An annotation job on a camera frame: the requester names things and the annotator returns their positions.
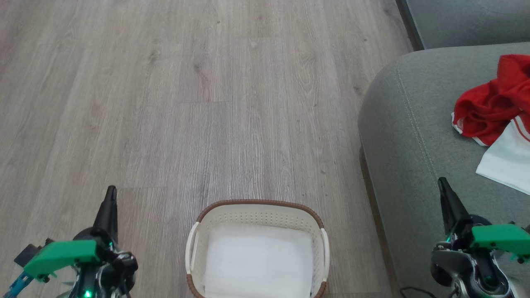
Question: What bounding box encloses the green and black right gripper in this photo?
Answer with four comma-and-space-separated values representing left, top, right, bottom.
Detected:
433, 177, 530, 291

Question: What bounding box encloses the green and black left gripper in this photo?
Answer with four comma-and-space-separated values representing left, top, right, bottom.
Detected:
23, 185, 139, 298

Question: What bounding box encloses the red garment with white trim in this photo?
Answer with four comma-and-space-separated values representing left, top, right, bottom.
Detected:
451, 54, 530, 147

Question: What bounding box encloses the grey-green rounded sofa cushion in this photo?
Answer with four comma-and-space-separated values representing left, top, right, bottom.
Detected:
358, 41, 530, 298

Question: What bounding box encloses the white laundry basket brown rim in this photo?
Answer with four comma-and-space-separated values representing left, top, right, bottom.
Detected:
185, 199, 330, 298

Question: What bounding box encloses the white basket liner sheet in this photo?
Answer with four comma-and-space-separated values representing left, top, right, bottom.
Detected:
202, 223, 315, 298

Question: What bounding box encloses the thin black cable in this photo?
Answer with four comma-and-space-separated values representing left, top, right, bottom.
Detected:
397, 286, 436, 298

